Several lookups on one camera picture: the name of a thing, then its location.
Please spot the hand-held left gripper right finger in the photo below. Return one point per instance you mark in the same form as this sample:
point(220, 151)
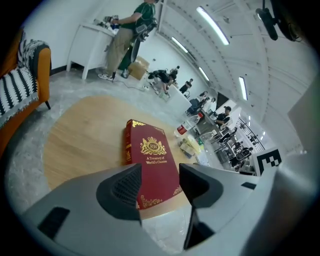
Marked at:
point(212, 185)

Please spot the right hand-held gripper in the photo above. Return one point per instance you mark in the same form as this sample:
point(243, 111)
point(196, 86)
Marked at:
point(268, 160)

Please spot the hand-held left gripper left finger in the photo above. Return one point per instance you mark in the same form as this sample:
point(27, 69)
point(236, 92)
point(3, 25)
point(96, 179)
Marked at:
point(82, 212)

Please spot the red gold-printed book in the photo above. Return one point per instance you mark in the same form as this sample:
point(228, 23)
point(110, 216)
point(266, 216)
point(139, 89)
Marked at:
point(152, 155)

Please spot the oval wooden coffee table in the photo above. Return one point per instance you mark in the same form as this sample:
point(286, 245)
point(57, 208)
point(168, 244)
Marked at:
point(87, 140)

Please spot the yellow snack bag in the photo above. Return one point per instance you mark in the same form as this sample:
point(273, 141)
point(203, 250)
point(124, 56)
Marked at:
point(191, 146)

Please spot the red label water bottle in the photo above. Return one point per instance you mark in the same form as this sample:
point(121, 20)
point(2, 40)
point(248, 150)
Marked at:
point(185, 126)

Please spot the ceiling light tube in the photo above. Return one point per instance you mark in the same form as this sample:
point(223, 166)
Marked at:
point(179, 45)
point(212, 25)
point(243, 88)
point(204, 74)

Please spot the white block table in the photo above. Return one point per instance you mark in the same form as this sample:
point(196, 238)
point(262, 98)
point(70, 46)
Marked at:
point(178, 100)

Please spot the cardboard box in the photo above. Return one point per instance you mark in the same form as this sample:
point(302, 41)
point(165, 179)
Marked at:
point(138, 67)

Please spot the white desk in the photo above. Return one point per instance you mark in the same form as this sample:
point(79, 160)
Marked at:
point(92, 42)

